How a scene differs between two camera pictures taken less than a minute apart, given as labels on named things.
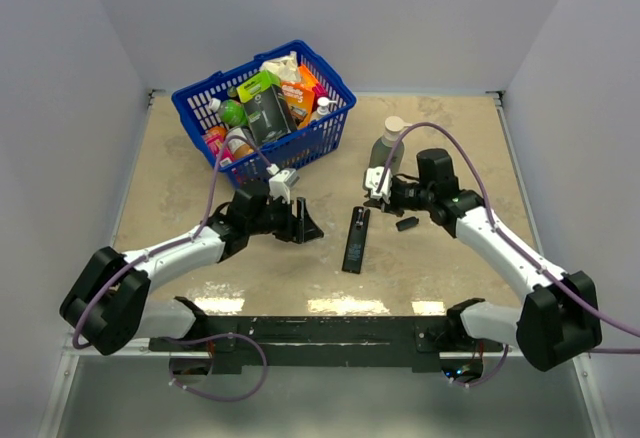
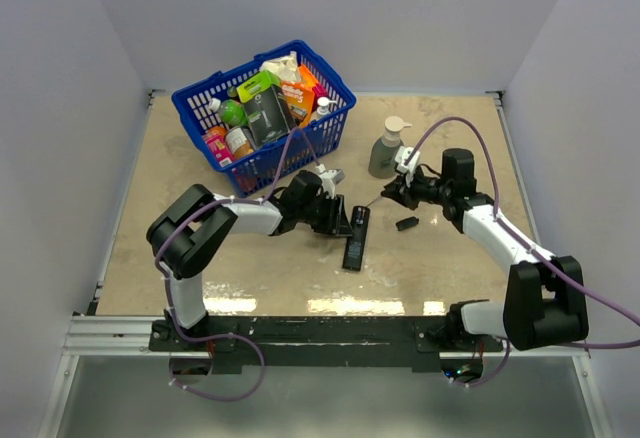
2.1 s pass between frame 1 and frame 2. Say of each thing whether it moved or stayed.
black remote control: stayed
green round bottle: stayed
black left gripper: moved
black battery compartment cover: stayed
